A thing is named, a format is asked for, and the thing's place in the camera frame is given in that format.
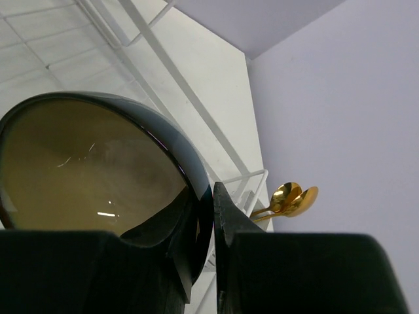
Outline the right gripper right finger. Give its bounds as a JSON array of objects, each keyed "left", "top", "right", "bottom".
[{"left": 213, "top": 182, "right": 264, "bottom": 249}]

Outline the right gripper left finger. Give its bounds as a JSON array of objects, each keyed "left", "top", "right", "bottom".
[{"left": 120, "top": 192, "right": 192, "bottom": 303}]

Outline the beige bowl black rim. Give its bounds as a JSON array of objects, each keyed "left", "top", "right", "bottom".
[{"left": 1, "top": 92, "right": 213, "bottom": 281}]

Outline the gold metal spoon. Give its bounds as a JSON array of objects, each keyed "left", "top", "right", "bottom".
[
  {"left": 250, "top": 186, "right": 319, "bottom": 222},
  {"left": 250, "top": 182, "right": 302, "bottom": 217}
]

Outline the white wire dish rack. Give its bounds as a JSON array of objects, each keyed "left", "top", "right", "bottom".
[{"left": 1, "top": 1, "right": 268, "bottom": 313}]

